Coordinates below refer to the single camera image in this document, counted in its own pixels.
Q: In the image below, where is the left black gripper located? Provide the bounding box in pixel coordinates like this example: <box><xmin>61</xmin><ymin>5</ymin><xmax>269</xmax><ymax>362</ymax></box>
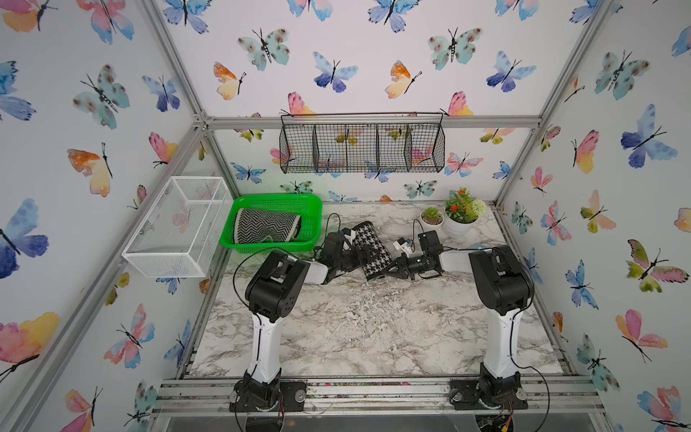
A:
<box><xmin>333</xmin><ymin>246</ymin><xmax>380</xmax><ymax>272</ymax></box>

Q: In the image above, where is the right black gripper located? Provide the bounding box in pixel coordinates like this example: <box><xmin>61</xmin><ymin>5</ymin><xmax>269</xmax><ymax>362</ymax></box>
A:
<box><xmin>380</xmin><ymin>252</ymin><xmax>428</xmax><ymax>279</ymax></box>

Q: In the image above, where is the black white patterned knit scarf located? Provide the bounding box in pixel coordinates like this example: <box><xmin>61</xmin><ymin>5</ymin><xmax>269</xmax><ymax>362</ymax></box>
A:
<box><xmin>353</xmin><ymin>221</ymin><xmax>393</xmax><ymax>281</ymax></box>

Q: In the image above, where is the chevron knit scarf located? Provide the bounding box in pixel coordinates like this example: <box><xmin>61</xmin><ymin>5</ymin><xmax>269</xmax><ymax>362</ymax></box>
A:
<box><xmin>233</xmin><ymin>208</ymin><xmax>302</xmax><ymax>244</ymax></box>

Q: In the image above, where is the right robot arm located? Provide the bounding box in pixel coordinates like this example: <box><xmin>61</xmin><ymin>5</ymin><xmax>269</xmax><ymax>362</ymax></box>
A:
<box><xmin>383</xmin><ymin>245</ymin><xmax>534</xmax><ymax>380</ymax></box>

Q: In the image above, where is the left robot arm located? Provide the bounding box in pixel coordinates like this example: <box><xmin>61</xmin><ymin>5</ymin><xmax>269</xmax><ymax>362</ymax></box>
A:
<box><xmin>245</xmin><ymin>229</ymin><xmax>360</xmax><ymax>384</ymax></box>

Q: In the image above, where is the green plastic basket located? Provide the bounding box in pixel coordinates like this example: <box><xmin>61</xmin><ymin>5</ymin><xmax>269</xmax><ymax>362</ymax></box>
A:
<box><xmin>220</xmin><ymin>194</ymin><xmax>323</xmax><ymax>254</ymax></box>

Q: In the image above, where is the small succulent in white pot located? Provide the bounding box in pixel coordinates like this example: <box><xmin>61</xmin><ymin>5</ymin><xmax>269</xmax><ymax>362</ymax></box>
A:
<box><xmin>419</xmin><ymin>207</ymin><xmax>444</xmax><ymax>231</ymax></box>

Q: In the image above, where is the flowering plant in white pot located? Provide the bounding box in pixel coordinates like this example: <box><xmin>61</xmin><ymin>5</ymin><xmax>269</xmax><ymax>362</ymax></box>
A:
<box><xmin>443</xmin><ymin>187</ymin><xmax>487</xmax><ymax>239</ymax></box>

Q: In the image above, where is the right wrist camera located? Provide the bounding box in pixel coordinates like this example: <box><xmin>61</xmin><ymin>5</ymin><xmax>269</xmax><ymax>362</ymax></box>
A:
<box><xmin>393</xmin><ymin>230</ymin><xmax>444</xmax><ymax>257</ymax></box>

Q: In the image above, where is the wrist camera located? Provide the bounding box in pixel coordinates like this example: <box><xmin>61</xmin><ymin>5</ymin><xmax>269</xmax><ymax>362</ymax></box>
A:
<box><xmin>338</xmin><ymin>228</ymin><xmax>357</xmax><ymax>244</ymax></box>
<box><xmin>393</xmin><ymin>230</ymin><xmax>444</xmax><ymax>257</ymax></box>

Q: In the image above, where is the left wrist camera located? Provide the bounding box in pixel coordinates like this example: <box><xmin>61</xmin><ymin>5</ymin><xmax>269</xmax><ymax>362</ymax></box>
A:
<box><xmin>338</xmin><ymin>228</ymin><xmax>357</xmax><ymax>244</ymax></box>

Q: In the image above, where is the black wire wall basket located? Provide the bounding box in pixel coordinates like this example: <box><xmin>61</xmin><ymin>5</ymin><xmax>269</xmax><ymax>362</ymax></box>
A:
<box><xmin>275</xmin><ymin>112</ymin><xmax>446</xmax><ymax>174</ymax></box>

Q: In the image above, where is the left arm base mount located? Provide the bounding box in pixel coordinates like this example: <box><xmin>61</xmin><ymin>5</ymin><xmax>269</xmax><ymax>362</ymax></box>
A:
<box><xmin>229</xmin><ymin>372</ymin><xmax>307</xmax><ymax>414</ymax></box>

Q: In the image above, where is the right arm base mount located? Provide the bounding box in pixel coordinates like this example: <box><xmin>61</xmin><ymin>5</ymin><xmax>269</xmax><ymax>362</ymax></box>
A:
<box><xmin>448</xmin><ymin>372</ymin><xmax>528</xmax><ymax>410</ymax></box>

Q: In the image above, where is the white mesh wall basket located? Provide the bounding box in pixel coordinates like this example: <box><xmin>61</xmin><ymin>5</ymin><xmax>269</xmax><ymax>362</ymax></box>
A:
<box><xmin>122</xmin><ymin>176</ymin><xmax>233</xmax><ymax>278</ymax></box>

